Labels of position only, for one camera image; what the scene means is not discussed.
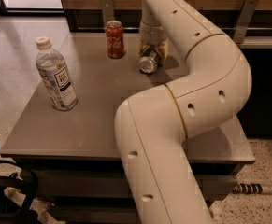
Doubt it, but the left metal wall bracket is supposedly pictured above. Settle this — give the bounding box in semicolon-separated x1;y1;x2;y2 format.
100;0;114;24

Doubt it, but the metal wall bracket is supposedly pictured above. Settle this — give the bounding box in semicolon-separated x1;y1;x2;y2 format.
230;0;259;44
100;0;114;24

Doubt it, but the clear plastic tea bottle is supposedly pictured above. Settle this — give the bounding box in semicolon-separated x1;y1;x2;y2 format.
36;36;78;111

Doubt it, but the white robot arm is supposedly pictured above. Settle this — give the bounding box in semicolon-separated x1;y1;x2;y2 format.
114;0;252;224

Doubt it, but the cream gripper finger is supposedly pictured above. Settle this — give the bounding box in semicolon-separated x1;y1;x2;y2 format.
157;39;168;65
138;41;150;58

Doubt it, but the grey drawer cabinet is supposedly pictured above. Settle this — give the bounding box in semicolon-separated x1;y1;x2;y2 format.
0;32;256;224

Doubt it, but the green soda can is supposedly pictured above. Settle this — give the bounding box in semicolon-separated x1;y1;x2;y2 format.
138;49;161;74

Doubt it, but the red cola can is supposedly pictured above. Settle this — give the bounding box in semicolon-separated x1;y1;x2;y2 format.
105;20;125;59

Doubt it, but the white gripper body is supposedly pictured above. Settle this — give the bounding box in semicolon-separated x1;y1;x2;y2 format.
139;21;167;46

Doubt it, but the black chair base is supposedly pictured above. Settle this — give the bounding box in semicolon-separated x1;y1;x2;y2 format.
0;160;42;224

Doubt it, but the black white striped cable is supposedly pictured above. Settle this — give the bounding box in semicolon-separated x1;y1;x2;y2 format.
231;183;272;196

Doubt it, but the right metal wall bracket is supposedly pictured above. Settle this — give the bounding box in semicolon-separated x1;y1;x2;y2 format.
230;0;259;44

